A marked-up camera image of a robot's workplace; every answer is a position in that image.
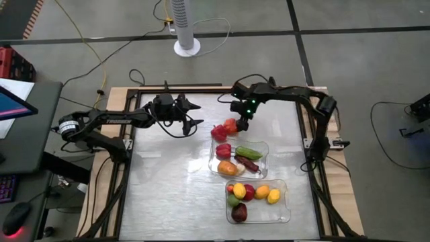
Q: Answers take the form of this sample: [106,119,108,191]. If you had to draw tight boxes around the backlit keyboard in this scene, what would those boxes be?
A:
[0,173,18,204]

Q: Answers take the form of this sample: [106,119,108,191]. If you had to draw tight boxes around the black computer mouse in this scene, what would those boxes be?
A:
[1,201,33,237]

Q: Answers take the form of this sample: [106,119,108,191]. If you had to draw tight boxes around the dark red chili pepper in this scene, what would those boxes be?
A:
[234,155,262,174]

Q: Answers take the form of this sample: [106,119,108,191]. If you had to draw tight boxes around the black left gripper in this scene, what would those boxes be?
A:
[153,93,205,137]

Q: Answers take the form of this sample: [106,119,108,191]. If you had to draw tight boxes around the yellow lemon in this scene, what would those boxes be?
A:
[232,182,247,200]

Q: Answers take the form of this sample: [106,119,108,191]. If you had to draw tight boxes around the orange-red bell pepper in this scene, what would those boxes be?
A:
[223,118,239,136]

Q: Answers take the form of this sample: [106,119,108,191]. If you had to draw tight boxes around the white paper sheet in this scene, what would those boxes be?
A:
[0,77,36,139]

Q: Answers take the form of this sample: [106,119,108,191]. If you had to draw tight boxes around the red crate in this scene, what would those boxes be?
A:
[0,46,36,82]

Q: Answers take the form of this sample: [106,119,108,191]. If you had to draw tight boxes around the red bell pepper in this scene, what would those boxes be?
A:
[210,124,228,143]

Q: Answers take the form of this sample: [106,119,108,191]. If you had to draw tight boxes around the dark maroon fruit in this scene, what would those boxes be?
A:
[230,202,249,223]

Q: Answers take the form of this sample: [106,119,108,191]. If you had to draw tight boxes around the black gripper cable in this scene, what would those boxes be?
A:
[147,104,199,139]

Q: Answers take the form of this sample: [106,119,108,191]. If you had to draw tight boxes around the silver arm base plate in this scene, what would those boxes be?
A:
[304,137,343,149]
[92,138,134,151]

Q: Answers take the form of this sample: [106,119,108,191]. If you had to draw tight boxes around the black floor cable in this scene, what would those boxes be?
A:
[62,0,174,89]
[369,100,430,171]

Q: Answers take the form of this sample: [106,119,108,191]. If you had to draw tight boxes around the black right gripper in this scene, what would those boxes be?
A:
[230,99,260,132]

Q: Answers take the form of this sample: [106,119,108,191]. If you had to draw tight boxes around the white tower fan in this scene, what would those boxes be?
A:
[169,0,202,58]

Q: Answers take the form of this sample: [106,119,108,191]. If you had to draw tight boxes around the black orange striped mat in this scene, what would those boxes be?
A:
[0,0,45,40]

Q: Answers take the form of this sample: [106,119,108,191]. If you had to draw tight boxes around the clear plastic basket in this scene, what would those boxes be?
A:
[224,177,292,225]
[207,136,270,180]

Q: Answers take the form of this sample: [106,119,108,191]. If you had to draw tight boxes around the black aluminium table frame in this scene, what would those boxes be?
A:
[76,83,366,242]

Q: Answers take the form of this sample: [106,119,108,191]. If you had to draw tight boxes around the orange fruit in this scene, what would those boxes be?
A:
[253,184,271,200]

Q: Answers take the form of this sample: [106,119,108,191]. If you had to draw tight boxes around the wooden table board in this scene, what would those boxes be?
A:
[76,85,366,238]

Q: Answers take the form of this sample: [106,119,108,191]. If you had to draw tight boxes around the green lime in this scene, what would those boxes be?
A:
[226,194,241,208]

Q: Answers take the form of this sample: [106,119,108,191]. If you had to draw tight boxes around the white floor cable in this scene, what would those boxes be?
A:
[167,17,232,57]

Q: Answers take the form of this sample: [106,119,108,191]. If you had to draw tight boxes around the dark grey desk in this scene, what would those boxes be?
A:
[0,80,64,242]

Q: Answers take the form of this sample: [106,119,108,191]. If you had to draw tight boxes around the green cucumber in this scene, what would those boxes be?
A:
[234,145,264,161]

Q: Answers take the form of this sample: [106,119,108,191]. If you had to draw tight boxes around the red apple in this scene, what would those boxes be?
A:
[242,184,256,202]

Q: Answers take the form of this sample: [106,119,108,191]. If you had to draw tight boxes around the yellow floor cable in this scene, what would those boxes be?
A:
[53,0,108,102]

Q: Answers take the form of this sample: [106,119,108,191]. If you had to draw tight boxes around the computer monitor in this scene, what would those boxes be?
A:
[0,85,39,122]

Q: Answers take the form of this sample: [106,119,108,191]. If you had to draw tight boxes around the black floor device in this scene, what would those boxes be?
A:
[408,93,430,124]

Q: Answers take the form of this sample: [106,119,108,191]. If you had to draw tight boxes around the yellow fruit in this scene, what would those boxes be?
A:
[266,188,282,205]

